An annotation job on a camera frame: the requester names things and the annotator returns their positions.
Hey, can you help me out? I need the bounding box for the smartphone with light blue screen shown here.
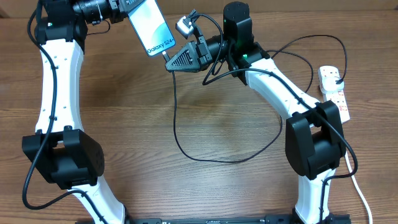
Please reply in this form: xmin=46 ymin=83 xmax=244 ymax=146
xmin=128 ymin=0 xmax=176 ymax=57

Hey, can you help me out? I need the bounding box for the black charging cable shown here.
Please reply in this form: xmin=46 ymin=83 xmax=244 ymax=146
xmin=162 ymin=34 xmax=348 ymax=164

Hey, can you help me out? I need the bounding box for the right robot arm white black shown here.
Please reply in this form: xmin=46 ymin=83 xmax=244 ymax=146
xmin=165 ymin=2 xmax=350 ymax=223

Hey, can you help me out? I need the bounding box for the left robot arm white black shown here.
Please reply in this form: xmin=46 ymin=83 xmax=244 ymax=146
xmin=22 ymin=0 xmax=139 ymax=223

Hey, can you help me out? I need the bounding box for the white USB charger plug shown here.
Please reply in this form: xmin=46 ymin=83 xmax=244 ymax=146
xmin=320 ymin=76 xmax=345 ymax=94

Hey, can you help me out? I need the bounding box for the white power strip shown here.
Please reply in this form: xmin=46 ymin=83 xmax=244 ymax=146
xmin=318 ymin=65 xmax=350 ymax=123

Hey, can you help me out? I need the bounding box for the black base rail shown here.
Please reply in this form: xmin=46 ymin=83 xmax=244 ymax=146
xmin=75 ymin=213 xmax=351 ymax=224

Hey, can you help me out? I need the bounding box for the white power strip cord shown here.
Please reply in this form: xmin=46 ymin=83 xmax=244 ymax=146
xmin=343 ymin=152 xmax=374 ymax=224

